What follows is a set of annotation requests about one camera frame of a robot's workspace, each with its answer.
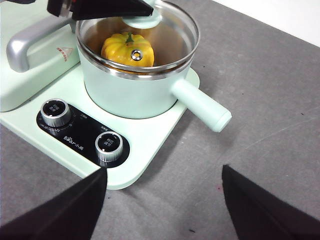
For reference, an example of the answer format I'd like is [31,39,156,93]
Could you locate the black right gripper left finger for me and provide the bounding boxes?
[0,167,109,240]

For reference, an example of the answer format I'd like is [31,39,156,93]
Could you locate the green pot with handle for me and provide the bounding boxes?
[76,14,232,134]

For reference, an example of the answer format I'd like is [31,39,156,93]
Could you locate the silver griddle cover handle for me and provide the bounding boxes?
[6,14,77,74]

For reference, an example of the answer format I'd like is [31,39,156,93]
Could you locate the glass lid with green knob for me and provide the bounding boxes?
[75,0,201,76]

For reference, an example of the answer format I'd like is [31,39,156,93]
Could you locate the green breakfast machine base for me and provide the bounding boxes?
[0,0,201,191]

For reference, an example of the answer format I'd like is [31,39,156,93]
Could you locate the green griddle cover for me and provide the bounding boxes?
[0,0,81,113]

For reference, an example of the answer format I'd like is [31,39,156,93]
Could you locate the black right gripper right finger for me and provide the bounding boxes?
[221,164,320,240]

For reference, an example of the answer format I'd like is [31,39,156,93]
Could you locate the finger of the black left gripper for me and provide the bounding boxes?
[71,0,154,21]

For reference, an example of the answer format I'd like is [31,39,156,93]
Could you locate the yellow pumpkin with green stem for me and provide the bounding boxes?
[100,31,155,74]

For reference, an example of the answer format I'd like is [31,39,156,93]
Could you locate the silver control knob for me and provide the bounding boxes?
[94,130,124,162]
[39,98,74,129]

